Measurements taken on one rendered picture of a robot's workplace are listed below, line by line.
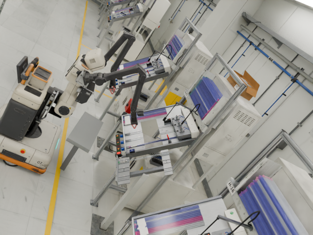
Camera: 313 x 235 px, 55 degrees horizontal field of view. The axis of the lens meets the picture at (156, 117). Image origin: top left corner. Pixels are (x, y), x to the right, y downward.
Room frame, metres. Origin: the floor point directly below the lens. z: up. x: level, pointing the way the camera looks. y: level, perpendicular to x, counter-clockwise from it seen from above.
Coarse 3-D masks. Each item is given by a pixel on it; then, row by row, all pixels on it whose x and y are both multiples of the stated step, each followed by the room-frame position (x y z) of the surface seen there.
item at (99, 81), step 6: (132, 66) 2.51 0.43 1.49; (138, 66) 2.49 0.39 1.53; (114, 72) 2.45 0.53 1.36; (120, 72) 2.45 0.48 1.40; (126, 72) 2.47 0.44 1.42; (132, 72) 2.48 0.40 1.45; (138, 72) 2.49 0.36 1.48; (144, 72) 2.52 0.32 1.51; (96, 78) 2.38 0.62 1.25; (102, 78) 2.40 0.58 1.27; (108, 78) 2.43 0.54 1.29; (114, 78) 2.45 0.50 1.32; (96, 84) 2.39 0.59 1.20; (102, 84) 2.41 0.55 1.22
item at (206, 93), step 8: (200, 80) 3.20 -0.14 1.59; (208, 80) 3.14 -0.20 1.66; (200, 88) 3.11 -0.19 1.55; (208, 88) 3.00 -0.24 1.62; (216, 88) 3.05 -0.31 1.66; (192, 96) 3.14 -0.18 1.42; (200, 96) 3.02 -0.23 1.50; (208, 96) 2.92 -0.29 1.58; (216, 96) 2.82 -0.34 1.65; (200, 104) 2.93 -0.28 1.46; (208, 104) 2.83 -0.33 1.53; (200, 112) 2.85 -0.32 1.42; (208, 112) 2.78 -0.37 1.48
